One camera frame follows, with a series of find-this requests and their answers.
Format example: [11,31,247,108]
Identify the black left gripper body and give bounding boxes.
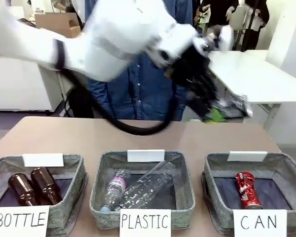
[169,48,219,119]

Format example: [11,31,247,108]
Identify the black crushed drink can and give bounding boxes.
[216,94,254,119]

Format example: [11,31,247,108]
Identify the red crushed drink can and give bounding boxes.
[235,171,263,210]

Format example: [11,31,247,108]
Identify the small blue-capped plastic bottle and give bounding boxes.
[99,169,132,213]

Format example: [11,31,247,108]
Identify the brown glass bottle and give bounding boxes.
[7,172,39,207]
[30,167,63,206]

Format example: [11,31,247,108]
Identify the grey fabric basket can label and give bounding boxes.
[201,152,296,235]

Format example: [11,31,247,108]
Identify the grey fabric basket plastic label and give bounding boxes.
[89,150,196,231]

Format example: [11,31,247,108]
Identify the white paper sign CAN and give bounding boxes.
[233,209,288,237]

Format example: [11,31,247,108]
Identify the grey fabric basket bottle label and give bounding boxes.
[0,153,89,237]

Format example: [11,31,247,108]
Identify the blank white card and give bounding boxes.
[22,153,65,167]
[127,149,166,163]
[226,151,268,162]

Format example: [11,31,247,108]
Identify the person in denim shirt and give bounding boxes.
[87,0,201,122]

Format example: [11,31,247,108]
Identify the background person beige trousers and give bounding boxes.
[199,0,240,27]

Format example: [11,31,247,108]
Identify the background person black coat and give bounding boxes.
[244,0,271,51]

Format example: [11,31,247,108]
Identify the large clear plastic bottle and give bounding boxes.
[113,161,175,212]

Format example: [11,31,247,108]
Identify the black bag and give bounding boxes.
[64,83,95,119]

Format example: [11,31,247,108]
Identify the white paper sign PLASTIC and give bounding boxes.
[119,208,171,237]

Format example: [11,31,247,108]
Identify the large open cardboard box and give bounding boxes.
[34,12,81,39]

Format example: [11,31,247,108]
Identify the white cabinet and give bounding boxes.
[0,54,63,112]

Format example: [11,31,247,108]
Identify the white paper sign BOTTLE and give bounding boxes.
[0,204,50,237]

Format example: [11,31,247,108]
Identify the black left arm cable sleeve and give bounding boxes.
[61,68,183,136]

